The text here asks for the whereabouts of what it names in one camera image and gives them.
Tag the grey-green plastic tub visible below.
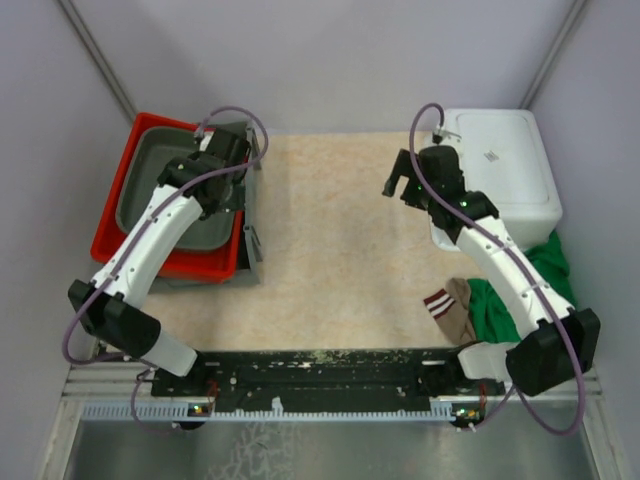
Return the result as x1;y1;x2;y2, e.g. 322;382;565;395
115;126;235;252

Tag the green cloth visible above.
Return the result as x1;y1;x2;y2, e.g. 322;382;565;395
467;231;577;344

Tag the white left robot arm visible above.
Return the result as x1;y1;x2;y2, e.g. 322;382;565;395
68;128;251;397

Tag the brown striped sock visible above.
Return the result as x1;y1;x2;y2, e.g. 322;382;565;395
423;278;477;345

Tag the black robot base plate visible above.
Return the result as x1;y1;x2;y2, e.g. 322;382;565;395
136;348;505;425

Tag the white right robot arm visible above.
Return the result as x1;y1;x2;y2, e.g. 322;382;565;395
382;145;601;397

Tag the grey slotted cable duct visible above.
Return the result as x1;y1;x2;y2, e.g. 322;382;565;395
79;397;454;422

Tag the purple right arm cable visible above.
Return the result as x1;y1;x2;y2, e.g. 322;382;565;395
409;102;587;436

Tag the red plastic crate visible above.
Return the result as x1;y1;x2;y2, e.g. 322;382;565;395
89;112;250;284

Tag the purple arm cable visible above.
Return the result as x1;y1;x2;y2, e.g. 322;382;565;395
62;105;270;434
409;102;587;436

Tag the aluminium rail frame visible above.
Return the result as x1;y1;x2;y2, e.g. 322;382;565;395
63;362;603;402

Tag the large white plastic container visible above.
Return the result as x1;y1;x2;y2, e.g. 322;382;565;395
443;109;563;251

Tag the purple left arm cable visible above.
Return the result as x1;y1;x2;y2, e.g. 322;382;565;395
62;105;270;434

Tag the grey plastic crate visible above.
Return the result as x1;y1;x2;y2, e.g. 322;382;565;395
140;126;262;288

